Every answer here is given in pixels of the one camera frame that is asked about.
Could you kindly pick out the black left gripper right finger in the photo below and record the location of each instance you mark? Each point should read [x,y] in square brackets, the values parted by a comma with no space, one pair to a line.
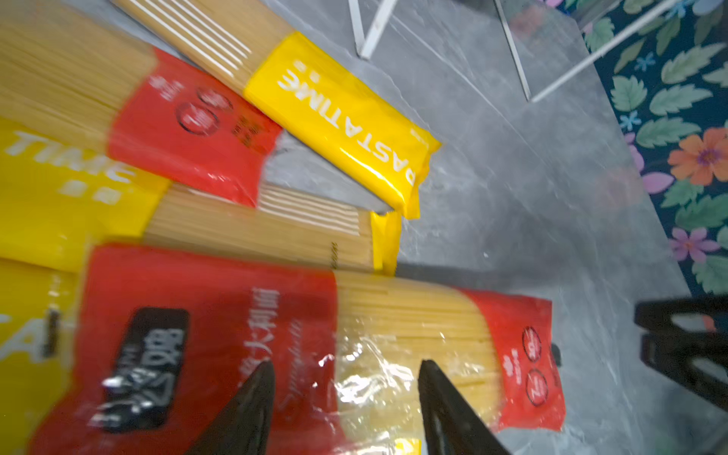
[451,426]

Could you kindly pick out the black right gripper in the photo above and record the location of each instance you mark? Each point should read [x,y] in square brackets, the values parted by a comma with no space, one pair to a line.
[673,351]

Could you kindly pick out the red spaghetti bag front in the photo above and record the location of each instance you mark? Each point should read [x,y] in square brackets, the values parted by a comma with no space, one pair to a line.
[165,339]

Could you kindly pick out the white wooden two-tier shelf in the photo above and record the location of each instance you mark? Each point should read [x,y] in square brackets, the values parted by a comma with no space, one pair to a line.
[549,43]

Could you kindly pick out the yellow Pastatime bag middle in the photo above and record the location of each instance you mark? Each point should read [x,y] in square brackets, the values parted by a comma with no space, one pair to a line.
[57,201]

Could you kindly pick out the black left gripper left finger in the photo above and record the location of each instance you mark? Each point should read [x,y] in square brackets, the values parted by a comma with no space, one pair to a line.
[243,426]

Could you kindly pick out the yellow Pastatime bag top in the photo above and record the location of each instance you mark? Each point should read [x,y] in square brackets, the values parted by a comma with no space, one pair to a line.
[256,53]

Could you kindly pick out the yellow pastatime bag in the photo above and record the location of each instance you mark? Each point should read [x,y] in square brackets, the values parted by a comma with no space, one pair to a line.
[256,53]
[38,314]
[57,201]

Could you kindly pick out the yellow Pastatime bag lower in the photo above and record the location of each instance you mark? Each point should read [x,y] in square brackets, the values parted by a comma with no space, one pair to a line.
[38,314]

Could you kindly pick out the red spaghetti bag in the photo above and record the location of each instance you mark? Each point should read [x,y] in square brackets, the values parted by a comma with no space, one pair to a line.
[70,78]
[165,339]

